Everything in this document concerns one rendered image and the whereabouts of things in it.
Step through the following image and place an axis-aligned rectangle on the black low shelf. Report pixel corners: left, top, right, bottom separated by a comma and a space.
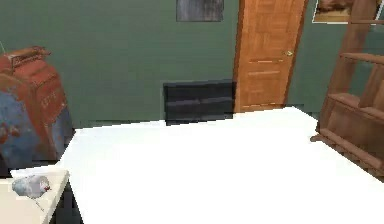
162, 79, 237, 127

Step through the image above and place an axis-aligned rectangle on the white bed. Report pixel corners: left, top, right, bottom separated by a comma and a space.
58, 105, 384, 224

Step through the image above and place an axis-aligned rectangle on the orange wooden door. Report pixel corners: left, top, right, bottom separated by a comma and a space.
232, 0, 310, 114

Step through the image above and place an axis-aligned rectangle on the grey framed picture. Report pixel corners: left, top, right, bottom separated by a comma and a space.
176, 0, 225, 23

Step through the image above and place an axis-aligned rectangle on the red and blue cabinet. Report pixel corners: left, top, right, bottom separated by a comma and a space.
0, 45, 75, 170

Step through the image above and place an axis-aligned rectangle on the brown wooden shelf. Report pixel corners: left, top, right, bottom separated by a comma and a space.
309, 0, 384, 183

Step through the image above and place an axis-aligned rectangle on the brown framed picture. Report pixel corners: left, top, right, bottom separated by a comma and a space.
311, 0, 384, 25

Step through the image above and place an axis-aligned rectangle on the grey round object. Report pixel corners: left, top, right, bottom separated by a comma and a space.
11, 174, 52, 200

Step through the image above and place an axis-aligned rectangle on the white side table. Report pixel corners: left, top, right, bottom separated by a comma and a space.
0, 165, 71, 224

